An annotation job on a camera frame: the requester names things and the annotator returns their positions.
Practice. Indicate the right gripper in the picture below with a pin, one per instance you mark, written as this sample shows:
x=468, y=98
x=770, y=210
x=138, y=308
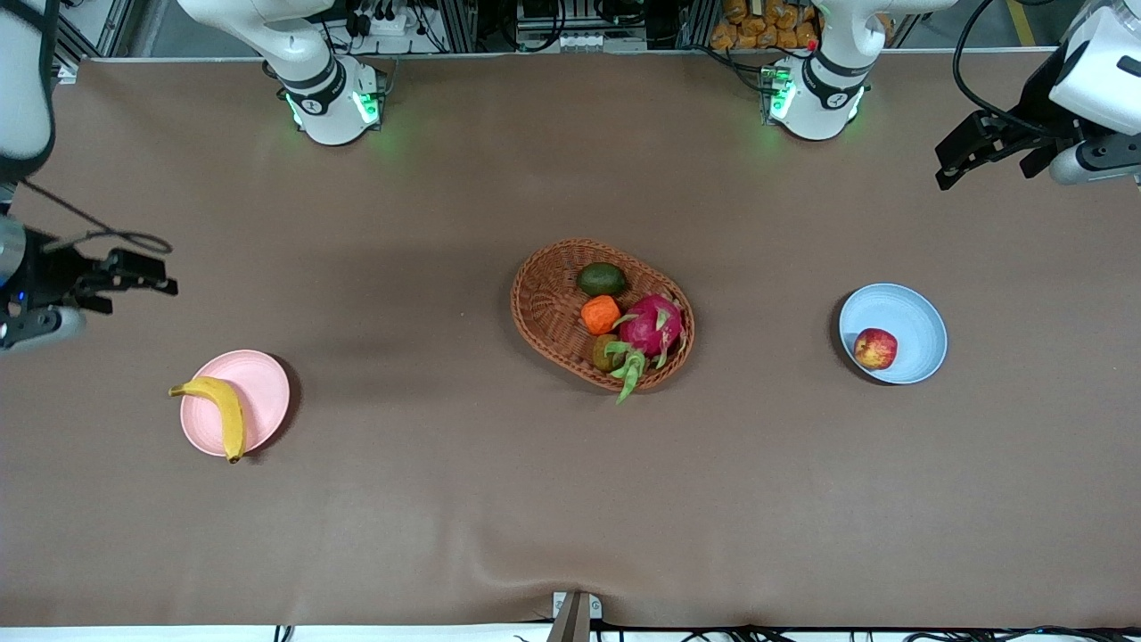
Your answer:
x=45, y=270

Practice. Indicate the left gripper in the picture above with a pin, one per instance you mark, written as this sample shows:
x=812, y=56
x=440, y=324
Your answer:
x=1034, y=114

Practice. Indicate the yellow banana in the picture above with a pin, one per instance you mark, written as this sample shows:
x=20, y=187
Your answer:
x=227, y=410

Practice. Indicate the red apple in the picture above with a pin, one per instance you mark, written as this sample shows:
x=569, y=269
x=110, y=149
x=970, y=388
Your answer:
x=875, y=349

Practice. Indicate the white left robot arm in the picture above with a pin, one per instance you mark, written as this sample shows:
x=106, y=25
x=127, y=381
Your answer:
x=816, y=120

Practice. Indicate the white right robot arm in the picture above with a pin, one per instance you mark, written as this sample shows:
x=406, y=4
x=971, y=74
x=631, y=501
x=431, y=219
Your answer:
x=334, y=125

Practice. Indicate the pink plate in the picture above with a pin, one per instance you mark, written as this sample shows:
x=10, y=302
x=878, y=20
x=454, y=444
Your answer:
x=258, y=392

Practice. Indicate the light blue plate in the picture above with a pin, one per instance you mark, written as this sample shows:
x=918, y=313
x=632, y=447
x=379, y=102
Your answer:
x=909, y=321

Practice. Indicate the orange toy food pile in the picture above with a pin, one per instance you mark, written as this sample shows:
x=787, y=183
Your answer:
x=758, y=22

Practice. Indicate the white power strip with plugs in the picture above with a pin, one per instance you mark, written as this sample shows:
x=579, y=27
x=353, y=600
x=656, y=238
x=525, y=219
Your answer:
x=392, y=22

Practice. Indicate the pink dragon fruit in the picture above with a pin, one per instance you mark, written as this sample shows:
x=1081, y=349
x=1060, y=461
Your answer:
x=652, y=325

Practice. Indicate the long white power strip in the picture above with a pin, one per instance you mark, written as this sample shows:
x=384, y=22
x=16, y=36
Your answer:
x=606, y=42

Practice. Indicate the green avocado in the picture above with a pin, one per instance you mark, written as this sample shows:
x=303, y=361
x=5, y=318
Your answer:
x=602, y=280

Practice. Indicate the brown wicker basket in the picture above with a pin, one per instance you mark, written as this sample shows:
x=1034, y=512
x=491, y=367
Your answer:
x=544, y=312

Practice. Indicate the orange tangerine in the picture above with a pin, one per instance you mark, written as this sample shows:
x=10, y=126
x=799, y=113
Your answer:
x=600, y=315

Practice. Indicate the brown kiwi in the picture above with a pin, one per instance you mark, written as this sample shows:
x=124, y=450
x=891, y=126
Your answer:
x=606, y=352

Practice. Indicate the black electronics box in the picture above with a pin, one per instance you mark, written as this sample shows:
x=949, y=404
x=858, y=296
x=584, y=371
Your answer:
x=553, y=11

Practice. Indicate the brown table cloth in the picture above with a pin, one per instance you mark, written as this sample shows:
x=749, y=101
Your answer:
x=570, y=499

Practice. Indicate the aluminium frame strut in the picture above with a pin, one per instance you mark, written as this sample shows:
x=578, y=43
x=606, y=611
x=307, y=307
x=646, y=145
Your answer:
x=116, y=27

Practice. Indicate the aluminium frame post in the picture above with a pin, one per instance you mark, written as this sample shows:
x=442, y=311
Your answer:
x=459, y=27

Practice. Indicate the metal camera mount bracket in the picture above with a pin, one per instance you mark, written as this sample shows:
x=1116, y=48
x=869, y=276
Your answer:
x=570, y=624

